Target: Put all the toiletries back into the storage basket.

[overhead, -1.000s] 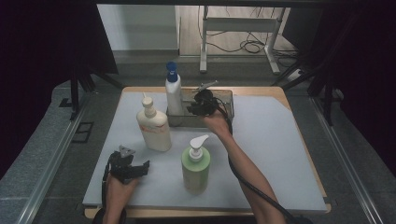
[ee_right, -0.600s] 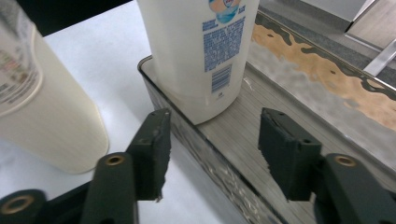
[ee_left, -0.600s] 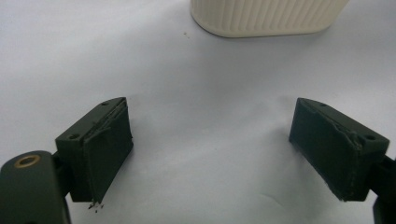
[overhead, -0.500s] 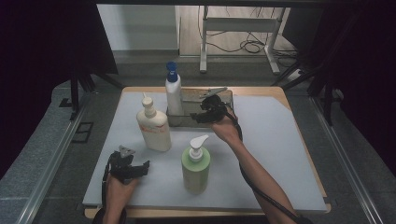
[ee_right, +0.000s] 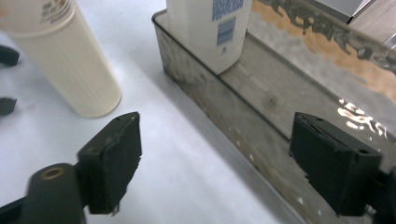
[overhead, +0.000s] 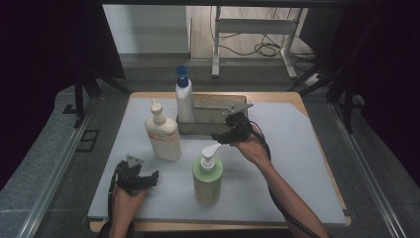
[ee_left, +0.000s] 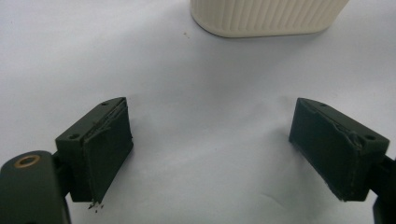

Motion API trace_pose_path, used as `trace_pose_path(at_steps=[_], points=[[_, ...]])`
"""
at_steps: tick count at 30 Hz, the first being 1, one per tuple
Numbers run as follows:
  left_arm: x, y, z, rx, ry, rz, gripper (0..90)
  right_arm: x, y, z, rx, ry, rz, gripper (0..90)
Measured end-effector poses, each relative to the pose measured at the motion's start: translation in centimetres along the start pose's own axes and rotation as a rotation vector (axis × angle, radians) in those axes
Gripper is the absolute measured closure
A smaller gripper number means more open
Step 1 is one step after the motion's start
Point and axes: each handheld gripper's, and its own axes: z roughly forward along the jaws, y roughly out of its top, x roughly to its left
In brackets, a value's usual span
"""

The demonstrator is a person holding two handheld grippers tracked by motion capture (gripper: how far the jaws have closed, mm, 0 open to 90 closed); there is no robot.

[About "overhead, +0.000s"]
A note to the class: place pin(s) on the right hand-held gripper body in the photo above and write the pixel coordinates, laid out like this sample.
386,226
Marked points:
239,127

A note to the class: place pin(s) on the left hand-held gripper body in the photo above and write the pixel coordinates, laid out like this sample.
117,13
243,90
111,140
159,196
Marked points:
130,178

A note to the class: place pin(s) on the grey metal mesh basket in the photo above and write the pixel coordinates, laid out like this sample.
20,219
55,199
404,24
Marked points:
208,110

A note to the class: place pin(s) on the cream bottle with white cap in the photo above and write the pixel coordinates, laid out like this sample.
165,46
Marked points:
165,139

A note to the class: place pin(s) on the green bottle with white pump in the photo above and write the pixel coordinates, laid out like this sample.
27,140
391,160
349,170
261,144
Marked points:
207,183

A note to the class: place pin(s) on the white bottle with blue pump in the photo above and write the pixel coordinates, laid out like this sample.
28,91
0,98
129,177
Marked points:
185,99

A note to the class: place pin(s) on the person's left hand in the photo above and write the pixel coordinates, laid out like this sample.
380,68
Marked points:
125,203

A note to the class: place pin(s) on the person's right hand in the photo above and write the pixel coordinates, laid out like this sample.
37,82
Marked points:
254,150

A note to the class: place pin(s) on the white table mat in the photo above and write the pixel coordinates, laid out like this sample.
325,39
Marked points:
297,158

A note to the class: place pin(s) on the white power strip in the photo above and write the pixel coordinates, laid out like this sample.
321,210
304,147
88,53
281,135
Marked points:
313,80

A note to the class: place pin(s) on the black stand legs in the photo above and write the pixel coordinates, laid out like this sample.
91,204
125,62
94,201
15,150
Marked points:
79,99
346,105

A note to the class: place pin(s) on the white cabinet panel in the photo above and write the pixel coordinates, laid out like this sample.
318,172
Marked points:
148,29

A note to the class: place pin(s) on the black curtain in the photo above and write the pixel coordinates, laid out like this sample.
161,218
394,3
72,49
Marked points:
39,66
386,66

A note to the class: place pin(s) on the aluminium rail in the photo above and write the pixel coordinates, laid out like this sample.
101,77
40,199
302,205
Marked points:
56,172
366,172

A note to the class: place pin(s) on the white metal desk frame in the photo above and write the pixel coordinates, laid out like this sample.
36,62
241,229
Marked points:
254,26

